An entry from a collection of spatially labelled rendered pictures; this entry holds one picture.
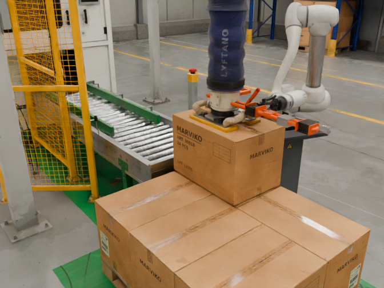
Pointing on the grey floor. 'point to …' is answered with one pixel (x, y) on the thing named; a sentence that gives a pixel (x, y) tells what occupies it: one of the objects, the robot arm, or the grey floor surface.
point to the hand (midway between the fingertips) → (258, 110)
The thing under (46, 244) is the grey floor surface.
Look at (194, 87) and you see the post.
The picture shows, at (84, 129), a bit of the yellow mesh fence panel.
